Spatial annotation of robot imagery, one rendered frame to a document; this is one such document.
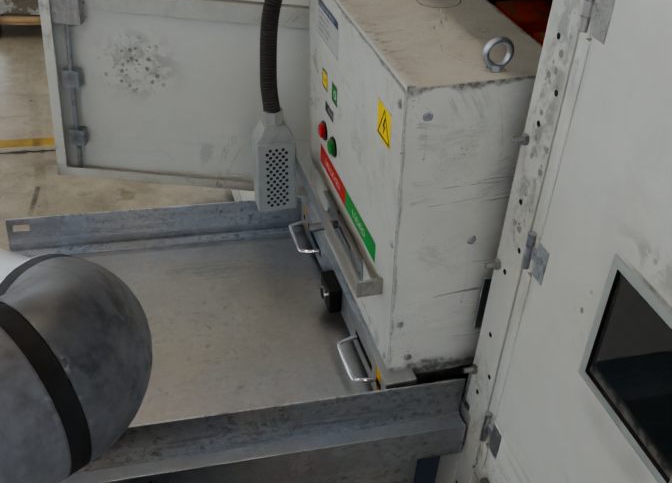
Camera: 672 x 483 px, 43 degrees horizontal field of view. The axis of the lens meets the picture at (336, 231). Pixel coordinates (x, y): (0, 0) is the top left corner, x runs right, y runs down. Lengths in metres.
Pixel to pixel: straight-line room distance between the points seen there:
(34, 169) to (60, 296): 3.13
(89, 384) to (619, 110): 0.58
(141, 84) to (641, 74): 1.15
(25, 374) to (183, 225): 1.21
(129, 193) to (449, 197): 2.40
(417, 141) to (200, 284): 0.63
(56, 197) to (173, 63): 1.77
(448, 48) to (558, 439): 0.52
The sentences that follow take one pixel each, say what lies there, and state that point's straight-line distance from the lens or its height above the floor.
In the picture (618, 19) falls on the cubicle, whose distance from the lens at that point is 0.89.
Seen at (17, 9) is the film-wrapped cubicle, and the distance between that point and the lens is 4.98.
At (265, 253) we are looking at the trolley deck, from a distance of 1.67.
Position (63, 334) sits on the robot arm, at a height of 1.45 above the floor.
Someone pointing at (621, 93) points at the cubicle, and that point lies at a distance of 0.89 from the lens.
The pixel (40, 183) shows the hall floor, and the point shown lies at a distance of 3.56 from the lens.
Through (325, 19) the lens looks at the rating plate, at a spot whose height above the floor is 1.31.
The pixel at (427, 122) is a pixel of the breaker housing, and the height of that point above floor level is 1.31.
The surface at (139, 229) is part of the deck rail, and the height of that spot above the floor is 0.85.
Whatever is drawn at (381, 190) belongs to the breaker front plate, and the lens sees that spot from 1.20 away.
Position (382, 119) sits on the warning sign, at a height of 1.28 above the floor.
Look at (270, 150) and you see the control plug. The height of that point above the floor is 1.05.
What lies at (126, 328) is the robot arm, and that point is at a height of 1.43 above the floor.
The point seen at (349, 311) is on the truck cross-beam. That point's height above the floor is 0.88.
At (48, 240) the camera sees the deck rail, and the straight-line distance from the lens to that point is 1.70.
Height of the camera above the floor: 1.78
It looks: 33 degrees down
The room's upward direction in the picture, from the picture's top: 5 degrees clockwise
